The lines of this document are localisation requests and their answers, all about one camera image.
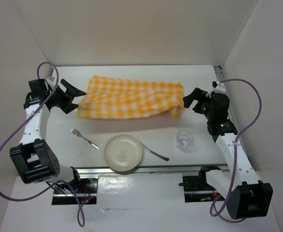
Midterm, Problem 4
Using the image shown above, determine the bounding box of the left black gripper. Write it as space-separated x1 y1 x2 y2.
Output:
45 79 85 114

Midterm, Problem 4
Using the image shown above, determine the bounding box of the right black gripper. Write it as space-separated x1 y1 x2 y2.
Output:
183 87 214 120

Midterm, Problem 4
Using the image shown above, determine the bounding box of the yellow white checkered cloth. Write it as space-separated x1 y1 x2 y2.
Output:
77 75 185 119

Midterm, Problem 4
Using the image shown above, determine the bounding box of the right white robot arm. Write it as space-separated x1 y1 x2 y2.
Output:
183 88 273 219

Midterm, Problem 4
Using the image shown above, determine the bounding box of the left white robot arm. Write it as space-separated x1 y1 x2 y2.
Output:
10 79 86 193

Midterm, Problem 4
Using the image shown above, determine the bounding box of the silver fork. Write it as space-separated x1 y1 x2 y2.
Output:
70 128 100 149

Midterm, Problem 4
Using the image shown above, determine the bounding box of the clear plastic cup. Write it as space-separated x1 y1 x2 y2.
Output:
176 130 194 153

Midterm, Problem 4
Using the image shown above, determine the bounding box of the silver spoon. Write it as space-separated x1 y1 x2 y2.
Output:
140 143 169 161

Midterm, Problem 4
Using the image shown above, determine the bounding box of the cream round plate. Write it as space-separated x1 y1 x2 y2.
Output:
104 134 143 172

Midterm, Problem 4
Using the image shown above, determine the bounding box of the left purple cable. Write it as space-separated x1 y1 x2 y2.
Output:
0 62 86 228

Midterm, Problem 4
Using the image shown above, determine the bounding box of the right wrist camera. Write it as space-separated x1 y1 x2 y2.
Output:
212 81 226 94

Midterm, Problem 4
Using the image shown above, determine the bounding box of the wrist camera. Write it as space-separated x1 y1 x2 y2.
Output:
29 79 55 98
212 81 226 94

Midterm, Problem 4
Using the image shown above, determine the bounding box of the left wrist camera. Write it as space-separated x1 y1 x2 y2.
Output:
29 79 55 98

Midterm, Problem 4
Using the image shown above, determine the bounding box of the aluminium rail frame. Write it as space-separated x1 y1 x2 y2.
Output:
25 65 253 176

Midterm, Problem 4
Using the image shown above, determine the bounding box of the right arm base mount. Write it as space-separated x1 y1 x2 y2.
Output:
179 175 219 203

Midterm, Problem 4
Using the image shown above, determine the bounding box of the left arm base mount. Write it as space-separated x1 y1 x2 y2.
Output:
51 177 98 205

